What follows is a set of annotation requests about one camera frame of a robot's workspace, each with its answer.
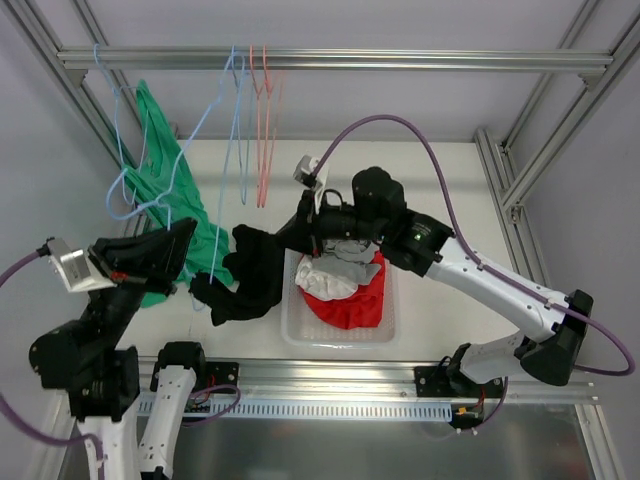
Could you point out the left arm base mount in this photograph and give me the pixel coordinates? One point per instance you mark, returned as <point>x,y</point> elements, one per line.
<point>222,374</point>

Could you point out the black tank top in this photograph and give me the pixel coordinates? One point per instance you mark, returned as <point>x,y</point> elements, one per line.
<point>256,266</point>

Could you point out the grey tank top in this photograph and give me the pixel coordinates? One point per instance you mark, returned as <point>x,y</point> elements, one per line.
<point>350,259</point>

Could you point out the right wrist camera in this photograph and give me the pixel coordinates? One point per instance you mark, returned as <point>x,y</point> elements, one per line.
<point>305,174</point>

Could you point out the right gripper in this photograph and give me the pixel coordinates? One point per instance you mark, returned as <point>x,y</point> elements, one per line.
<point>307,220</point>

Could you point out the light blue hanger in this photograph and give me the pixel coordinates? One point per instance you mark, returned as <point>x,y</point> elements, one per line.
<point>210,149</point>
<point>128,197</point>
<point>243,112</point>

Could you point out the white plastic basket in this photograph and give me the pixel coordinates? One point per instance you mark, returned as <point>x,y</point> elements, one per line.
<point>300,326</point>

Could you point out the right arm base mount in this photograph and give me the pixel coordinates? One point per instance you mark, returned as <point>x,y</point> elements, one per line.
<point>446,380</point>

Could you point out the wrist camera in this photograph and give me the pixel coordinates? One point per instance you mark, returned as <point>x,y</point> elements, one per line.
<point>74,268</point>
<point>305,174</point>

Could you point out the right aluminium frame post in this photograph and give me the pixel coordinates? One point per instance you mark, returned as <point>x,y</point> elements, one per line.
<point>565,178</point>

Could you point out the aluminium hanging rail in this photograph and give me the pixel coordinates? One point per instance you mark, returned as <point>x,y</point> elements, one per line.
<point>215,58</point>

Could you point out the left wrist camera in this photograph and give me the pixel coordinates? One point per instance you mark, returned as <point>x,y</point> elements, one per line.
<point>74,268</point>

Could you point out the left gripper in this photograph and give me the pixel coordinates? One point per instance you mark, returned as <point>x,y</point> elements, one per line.
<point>132,270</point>

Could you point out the pink hanger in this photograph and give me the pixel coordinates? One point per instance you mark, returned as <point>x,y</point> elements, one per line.
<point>263,93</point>
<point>277,86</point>

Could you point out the green tank top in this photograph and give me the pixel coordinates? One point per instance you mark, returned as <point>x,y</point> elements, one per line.
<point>165,187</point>

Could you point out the red tank top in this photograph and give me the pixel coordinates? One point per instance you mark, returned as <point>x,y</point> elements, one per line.
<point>363,309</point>

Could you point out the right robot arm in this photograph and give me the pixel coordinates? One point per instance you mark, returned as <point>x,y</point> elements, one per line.
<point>549,335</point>

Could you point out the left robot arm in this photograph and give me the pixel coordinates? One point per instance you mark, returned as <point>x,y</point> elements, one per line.
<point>102,381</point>

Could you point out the white tank top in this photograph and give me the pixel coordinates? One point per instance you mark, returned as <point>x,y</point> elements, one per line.
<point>322,285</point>

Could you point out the slotted cable duct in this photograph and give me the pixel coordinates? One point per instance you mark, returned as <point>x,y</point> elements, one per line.
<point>259,408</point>

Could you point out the front aluminium rail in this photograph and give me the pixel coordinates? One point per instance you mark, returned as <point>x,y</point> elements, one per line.
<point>363,380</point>

